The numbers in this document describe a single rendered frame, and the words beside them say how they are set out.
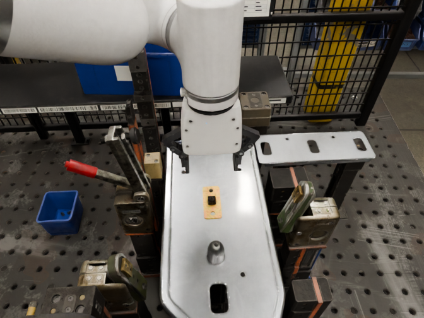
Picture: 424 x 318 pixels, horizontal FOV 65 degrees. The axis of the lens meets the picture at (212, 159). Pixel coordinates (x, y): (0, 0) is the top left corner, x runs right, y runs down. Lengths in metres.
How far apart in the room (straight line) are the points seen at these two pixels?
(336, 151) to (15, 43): 0.73
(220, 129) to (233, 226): 0.24
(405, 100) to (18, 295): 2.77
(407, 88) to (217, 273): 2.72
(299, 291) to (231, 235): 0.16
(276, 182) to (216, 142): 0.28
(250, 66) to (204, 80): 0.62
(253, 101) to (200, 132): 0.37
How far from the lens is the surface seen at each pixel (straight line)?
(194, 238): 0.68
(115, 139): 0.56
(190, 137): 0.54
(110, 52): 0.34
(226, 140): 0.55
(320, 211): 0.69
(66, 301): 0.54
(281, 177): 0.81
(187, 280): 0.64
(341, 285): 1.02
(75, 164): 0.65
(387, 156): 1.38
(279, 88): 0.99
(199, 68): 0.45
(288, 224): 0.69
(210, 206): 0.71
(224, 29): 0.42
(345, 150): 0.89
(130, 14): 0.34
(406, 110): 2.92
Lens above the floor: 1.59
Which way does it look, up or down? 47 degrees down
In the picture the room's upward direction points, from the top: straight up
